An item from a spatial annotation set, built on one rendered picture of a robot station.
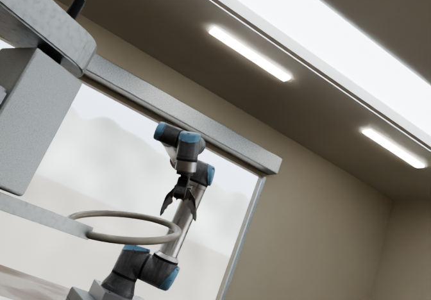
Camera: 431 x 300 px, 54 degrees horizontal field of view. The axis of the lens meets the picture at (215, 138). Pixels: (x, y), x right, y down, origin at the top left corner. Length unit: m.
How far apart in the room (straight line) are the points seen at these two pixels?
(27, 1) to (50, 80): 0.24
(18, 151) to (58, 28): 0.40
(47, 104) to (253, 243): 6.19
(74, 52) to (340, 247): 7.51
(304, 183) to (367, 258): 2.04
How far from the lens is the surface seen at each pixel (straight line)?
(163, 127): 1.91
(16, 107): 1.38
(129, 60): 6.78
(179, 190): 1.71
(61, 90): 1.45
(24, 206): 1.50
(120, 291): 2.45
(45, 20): 1.43
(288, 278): 7.82
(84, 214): 2.00
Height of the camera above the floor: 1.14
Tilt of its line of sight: 18 degrees up
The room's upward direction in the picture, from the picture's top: 22 degrees clockwise
